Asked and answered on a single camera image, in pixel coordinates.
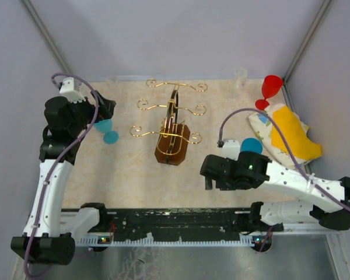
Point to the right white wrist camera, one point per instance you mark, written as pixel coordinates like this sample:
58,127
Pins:
230,148

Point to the left aluminium corner post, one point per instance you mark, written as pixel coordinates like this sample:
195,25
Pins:
46,35

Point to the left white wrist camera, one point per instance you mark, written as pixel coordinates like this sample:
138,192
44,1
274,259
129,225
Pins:
70,90

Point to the gold wire glass rack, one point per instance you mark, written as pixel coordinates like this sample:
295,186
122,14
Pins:
174,136

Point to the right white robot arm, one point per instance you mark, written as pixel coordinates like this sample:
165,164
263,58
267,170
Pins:
316,200

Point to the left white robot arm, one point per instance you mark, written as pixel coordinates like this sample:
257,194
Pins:
49,192

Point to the aluminium corner post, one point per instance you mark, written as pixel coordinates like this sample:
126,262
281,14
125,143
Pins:
307,40
46,35

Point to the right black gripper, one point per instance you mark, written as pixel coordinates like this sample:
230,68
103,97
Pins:
224,186

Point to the blue wine glass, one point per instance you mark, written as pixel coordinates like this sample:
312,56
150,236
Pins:
105,127
251,145

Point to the clear wine glass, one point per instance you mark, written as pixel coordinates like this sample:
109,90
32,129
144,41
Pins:
240,78
113,81

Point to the patterned yellow cloth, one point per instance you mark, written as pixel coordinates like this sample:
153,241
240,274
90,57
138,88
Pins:
293,130

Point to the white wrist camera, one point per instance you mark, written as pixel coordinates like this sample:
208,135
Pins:
70,90
230,148

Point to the red plastic wine glass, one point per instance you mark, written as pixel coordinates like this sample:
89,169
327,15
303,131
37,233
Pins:
270,87

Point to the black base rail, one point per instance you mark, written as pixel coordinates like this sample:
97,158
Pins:
172,227

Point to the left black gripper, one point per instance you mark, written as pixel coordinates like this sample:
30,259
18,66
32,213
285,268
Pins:
106,108

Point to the right aluminium corner post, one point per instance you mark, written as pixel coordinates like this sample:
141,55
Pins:
307,40

